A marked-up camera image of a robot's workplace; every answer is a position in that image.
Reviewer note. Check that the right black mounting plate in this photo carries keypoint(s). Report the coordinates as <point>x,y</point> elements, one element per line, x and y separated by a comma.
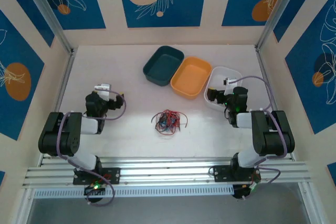
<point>220,174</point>

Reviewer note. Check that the white plastic bin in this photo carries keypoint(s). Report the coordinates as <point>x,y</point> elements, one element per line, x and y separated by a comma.
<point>219,74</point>

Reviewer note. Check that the orange plastic bin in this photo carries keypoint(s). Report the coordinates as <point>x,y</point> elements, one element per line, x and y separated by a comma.
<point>190,78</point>

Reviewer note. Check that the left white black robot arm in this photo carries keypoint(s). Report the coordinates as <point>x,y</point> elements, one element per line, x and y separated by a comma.
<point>89,125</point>

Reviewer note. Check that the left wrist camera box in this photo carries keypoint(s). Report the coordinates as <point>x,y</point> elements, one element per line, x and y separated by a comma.
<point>102,86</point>

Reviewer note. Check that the dark teal plastic bin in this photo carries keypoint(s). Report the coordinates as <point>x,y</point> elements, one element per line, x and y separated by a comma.
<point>162,66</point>

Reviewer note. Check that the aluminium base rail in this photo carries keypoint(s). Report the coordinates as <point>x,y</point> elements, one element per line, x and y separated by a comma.
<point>162,171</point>

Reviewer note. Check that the black mounting plate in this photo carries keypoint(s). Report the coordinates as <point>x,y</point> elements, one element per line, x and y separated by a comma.
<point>115,175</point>
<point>220,174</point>

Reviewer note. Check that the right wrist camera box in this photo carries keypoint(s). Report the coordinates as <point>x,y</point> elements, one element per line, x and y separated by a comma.
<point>231,80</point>

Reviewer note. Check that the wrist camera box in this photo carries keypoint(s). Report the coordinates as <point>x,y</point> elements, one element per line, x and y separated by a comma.
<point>102,86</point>
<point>231,80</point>

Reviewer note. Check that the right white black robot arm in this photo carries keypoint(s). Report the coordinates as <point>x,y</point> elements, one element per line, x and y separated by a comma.
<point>258,129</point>

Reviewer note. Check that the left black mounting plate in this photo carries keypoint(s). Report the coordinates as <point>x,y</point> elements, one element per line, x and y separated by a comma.
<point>115,175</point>

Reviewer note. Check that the black controller box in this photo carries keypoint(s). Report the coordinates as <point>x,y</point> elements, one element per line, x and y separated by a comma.
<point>90,190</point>
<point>240,191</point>

